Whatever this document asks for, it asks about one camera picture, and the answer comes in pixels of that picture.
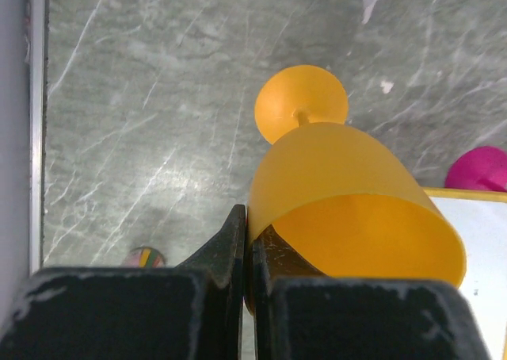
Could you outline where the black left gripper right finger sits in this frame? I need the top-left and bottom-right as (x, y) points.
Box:
(252, 228), (489, 359)

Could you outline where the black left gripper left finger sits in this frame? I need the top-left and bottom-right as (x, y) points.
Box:
(1, 205), (246, 359)

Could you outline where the orange wine glass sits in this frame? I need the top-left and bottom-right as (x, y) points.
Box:
(247, 65), (467, 287)

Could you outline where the pink wine glass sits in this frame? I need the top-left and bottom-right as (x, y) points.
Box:
(444, 146), (506, 192)

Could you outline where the yellow-framed whiteboard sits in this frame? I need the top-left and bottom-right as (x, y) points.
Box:
(425, 188), (506, 359)

